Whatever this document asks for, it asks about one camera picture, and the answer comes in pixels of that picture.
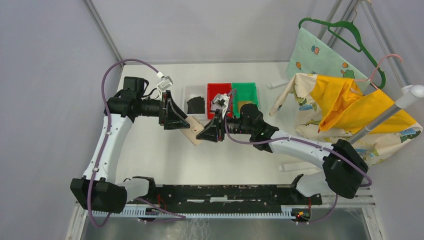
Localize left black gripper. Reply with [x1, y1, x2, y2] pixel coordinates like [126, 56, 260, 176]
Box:
[137, 90, 190, 130]

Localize white plastic bin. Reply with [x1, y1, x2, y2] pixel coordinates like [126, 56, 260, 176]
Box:
[181, 84, 208, 121]

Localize clear plastic box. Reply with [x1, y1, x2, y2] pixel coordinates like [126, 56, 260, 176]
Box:
[266, 79, 289, 90]

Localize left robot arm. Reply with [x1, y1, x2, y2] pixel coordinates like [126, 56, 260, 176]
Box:
[70, 73, 190, 214]

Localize white cable tray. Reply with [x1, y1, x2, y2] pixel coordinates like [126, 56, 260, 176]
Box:
[86, 205, 294, 220]

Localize gold card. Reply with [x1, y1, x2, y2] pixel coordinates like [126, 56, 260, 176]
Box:
[235, 101, 246, 115]

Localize green plastic bin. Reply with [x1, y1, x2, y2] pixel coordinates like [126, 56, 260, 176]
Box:
[231, 82, 260, 117]

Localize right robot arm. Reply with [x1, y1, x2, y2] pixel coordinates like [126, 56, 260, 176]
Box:
[196, 103, 372, 204]

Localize green patterned cloth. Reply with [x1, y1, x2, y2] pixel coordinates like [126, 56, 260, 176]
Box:
[285, 27, 369, 91]

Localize beige card holder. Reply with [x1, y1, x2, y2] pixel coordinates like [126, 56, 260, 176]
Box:
[180, 116, 205, 146]

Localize yellow cloth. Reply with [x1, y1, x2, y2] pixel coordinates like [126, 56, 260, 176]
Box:
[309, 75, 418, 134]

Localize green clothes hanger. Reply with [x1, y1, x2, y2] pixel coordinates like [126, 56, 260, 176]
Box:
[298, 17, 387, 89]

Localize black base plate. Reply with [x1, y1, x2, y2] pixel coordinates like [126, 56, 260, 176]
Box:
[144, 184, 323, 214]

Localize red plastic bin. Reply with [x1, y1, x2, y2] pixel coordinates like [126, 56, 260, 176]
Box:
[206, 83, 232, 120]

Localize dinosaur print cloth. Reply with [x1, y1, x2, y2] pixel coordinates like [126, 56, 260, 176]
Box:
[269, 73, 423, 165]

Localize pink clothes hanger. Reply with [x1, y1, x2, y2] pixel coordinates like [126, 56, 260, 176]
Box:
[355, 53, 404, 92]

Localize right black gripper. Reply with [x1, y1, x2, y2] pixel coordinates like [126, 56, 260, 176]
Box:
[196, 109, 254, 143]

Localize metal rack pole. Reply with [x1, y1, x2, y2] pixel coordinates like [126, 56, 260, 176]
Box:
[349, 84, 424, 145]

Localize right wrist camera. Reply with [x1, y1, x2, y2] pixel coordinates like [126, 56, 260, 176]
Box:
[209, 93, 231, 118]

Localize black cards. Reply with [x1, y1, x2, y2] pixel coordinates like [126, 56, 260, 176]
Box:
[186, 96, 205, 114]

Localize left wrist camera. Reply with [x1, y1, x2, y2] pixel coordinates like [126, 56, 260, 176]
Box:
[156, 76, 174, 99]

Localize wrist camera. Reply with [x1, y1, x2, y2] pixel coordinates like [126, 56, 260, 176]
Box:
[209, 93, 231, 118]
[156, 76, 174, 99]

